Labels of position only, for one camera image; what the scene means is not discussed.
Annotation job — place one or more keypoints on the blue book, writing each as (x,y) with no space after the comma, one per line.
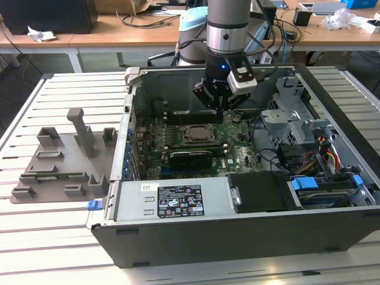
(279,4)

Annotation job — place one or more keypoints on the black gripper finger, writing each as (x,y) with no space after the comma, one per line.
(237,102)
(205,95)

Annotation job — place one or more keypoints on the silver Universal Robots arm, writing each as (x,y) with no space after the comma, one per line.
(227,17)

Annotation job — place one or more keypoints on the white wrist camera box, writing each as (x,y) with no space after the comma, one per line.
(242,78)

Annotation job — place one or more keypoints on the white power adapter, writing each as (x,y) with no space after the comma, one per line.
(266,58)

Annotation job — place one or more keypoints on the black RAM slot bank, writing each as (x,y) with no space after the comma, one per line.
(190,117)
(193,145)

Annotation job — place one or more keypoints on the silver power supply with label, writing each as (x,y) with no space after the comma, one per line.
(133,202)

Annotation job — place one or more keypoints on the black plastic cover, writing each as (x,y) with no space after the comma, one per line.
(258,193)

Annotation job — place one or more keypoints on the crumpled clear plastic bag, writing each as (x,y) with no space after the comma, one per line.
(340,19)

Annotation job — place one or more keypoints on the open black PC case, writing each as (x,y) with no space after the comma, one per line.
(207,246)

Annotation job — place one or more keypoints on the blue case latch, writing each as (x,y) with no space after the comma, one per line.
(94,205)

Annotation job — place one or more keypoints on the CPU socket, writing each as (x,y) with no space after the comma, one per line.
(196,142)

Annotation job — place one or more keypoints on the small black device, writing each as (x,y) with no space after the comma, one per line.
(291,35)

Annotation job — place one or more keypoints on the crumpled white paper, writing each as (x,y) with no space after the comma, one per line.
(41,34)

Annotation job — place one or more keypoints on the blue disk carrier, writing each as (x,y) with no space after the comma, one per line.
(304,183)

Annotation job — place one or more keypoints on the large black box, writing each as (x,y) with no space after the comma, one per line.
(44,15)

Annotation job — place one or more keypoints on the green motherboard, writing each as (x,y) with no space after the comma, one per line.
(237,154)

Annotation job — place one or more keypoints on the cardboard box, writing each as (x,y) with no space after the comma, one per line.
(118,6)

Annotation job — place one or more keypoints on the hard disk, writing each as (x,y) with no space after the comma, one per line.
(320,199)

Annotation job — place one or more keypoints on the grey parts rack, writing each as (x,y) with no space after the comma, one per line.
(74,166)

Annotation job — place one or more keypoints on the silver metal drive cage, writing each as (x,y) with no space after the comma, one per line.
(285,118)

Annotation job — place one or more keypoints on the CPU with silver top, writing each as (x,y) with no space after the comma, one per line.
(198,132)

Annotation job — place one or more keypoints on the wooden desk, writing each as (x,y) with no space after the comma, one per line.
(326,37)
(118,35)
(17,41)

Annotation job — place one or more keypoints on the black graphics card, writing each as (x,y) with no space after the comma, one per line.
(190,158)

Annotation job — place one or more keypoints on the small blue clip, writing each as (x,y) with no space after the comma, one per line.
(357,180)

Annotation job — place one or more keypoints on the grey tray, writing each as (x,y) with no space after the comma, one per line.
(329,8)

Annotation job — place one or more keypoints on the blue box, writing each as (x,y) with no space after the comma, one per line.
(360,3)

